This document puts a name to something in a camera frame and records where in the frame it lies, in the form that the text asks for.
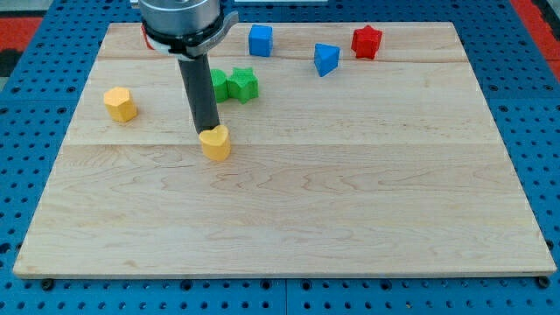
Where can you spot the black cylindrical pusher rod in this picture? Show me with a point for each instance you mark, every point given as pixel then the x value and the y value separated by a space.
pixel 199 89

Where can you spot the blue triangle block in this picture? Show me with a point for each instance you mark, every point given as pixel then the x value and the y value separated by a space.
pixel 326 58

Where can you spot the yellow hexagon block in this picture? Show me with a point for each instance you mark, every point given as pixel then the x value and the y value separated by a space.
pixel 119 104

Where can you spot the green star block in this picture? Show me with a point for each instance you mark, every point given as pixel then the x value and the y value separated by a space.
pixel 242 84

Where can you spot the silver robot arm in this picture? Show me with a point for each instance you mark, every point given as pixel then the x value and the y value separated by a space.
pixel 188 30

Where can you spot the wooden board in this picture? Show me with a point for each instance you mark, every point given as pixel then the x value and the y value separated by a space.
pixel 385 167

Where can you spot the blue cube block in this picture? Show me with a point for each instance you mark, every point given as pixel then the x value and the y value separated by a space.
pixel 260 40

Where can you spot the green cylinder block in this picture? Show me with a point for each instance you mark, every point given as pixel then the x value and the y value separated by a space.
pixel 220 84

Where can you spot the red block behind arm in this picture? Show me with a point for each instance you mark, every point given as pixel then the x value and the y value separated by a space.
pixel 146 38

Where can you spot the red star block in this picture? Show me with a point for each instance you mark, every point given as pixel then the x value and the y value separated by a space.
pixel 366 42

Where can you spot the yellow heart block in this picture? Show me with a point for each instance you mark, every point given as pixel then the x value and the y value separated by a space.
pixel 215 143

